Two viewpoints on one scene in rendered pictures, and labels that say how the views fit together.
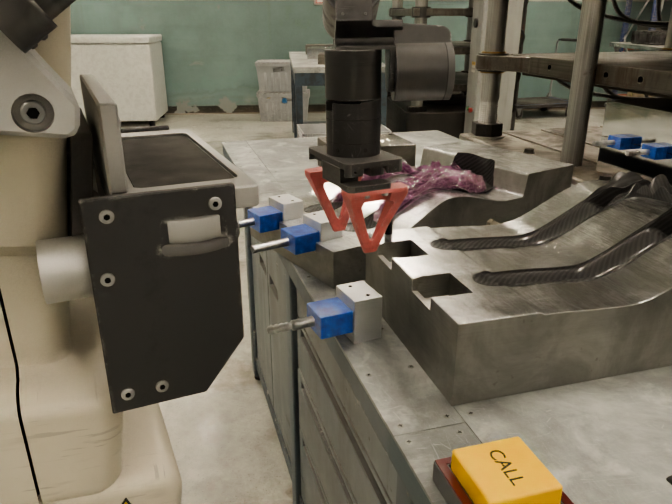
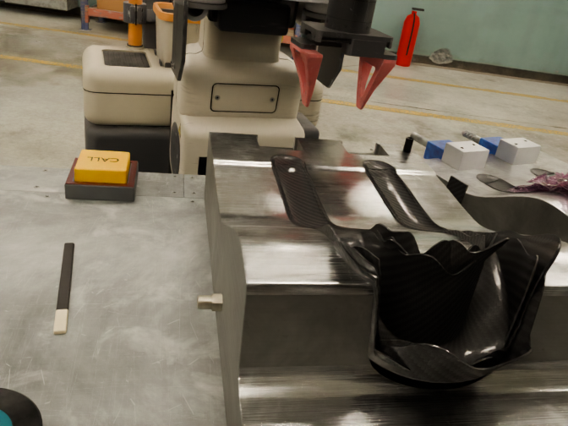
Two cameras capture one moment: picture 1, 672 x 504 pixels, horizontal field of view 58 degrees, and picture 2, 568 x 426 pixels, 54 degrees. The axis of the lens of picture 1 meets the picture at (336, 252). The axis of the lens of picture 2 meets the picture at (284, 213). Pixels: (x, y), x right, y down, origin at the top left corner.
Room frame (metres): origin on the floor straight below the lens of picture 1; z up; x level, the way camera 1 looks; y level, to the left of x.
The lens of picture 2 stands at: (0.62, -0.74, 1.12)
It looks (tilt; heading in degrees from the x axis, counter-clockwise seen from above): 27 degrees down; 92
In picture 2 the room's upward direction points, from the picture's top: 9 degrees clockwise
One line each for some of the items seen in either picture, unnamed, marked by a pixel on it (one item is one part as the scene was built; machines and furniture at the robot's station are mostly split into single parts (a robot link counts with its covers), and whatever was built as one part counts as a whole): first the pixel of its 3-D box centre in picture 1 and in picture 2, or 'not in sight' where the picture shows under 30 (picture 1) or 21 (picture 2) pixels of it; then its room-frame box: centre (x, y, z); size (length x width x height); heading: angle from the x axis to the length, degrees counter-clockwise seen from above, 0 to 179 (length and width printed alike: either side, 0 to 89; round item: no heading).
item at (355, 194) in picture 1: (364, 206); (320, 70); (0.61, -0.03, 0.96); 0.07 x 0.07 x 0.09; 24
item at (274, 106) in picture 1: (284, 105); not in sight; (7.18, 0.60, 0.16); 0.60 x 0.42 x 0.33; 91
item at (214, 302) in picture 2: not in sight; (210, 302); (0.56, -0.37, 0.84); 0.02 x 0.01 x 0.02; 16
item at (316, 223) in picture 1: (294, 240); (440, 150); (0.80, 0.06, 0.86); 0.13 x 0.05 x 0.05; 123
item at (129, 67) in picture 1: (91, 79); not in sight; (6.99, 2.74, 0.47); 1.52 x 0.77 x 0.94; 95
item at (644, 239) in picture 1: (583, 225); (386, 206); (0.69, -0.30, 0.92); 0.35 x 0.16 x 0.09; 106
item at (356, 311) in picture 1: (321, 319); not in sight; (0.62, 0.02, 0.83); 0.13 x 0.05 x 0.05; 115
